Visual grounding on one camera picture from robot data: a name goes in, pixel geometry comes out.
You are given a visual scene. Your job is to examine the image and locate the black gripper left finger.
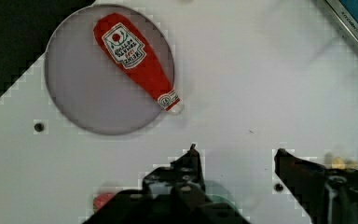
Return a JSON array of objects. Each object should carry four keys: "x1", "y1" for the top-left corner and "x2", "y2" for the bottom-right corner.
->
[{"x1": 83, "y1": 147, "x2": 249, "y2": 224}]

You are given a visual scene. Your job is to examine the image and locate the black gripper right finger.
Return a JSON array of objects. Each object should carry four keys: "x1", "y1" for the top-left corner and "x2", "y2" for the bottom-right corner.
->
[{"x1": 274, "y1": 148, "x2": 358, "y2": 224}]

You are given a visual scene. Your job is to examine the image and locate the red plush ketchup bottle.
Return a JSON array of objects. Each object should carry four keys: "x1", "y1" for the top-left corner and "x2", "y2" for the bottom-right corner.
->
[{"x1": 93, "y1": 13, "x2": 185, "y2": 115}]

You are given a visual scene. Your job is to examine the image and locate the grey round plate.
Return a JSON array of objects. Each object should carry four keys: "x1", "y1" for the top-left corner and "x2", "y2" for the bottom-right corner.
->
[{"x1": 45, "y1": 4, "x2": 175, "y2": 135}]

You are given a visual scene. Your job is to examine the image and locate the yellow plush banana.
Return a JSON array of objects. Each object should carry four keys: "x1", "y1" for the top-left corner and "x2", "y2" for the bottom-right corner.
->
[{"x1": 324, "y1": 153, "x2": 358, "y2": 170}]

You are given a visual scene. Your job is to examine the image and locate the green metal mug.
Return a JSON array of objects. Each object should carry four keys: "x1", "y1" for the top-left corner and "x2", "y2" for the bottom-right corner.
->
[{"x1": 205, "y1": 180, "x2": 237, "y2": 210}]

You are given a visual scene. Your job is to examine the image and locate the red plush tomato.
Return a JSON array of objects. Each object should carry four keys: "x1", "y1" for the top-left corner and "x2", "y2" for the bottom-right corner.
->
[{"x1": 93, "y1": 192, "x2": 115, "y2": 212}]

